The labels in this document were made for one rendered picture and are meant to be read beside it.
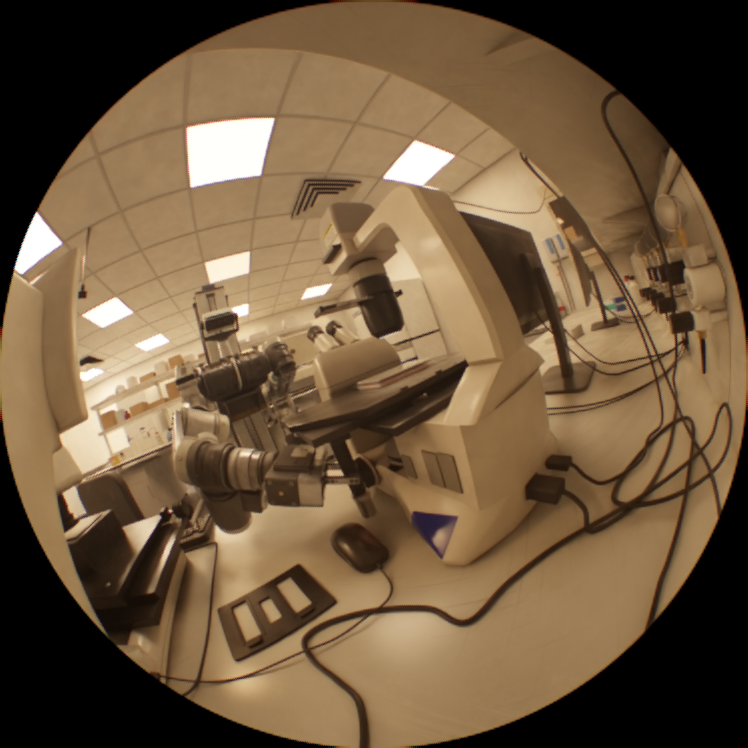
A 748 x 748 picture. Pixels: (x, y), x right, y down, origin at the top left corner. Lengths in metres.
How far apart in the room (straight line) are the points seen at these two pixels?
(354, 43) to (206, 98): 1.62
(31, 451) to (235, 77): 1.74
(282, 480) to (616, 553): 0.40
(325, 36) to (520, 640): 0.49
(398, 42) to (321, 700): 0.55
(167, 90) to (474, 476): 1.94
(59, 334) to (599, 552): 0.69
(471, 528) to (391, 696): 0.20
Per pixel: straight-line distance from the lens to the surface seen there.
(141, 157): 2.04
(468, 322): 0.26
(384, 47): 0.26
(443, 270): 0.27
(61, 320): 0.45
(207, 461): 0.42
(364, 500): 0.40
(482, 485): 0.27
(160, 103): 1.85
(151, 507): 3.29
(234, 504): 0.47
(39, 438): 0.39
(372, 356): 0.56
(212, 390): 1.13
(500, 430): 0.25
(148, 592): 0.43
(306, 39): 0.24
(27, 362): 0.42
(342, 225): 0.43
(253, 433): 1.44
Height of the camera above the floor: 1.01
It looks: 5 degrees down
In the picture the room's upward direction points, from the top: 20 degrees counter-clockwise
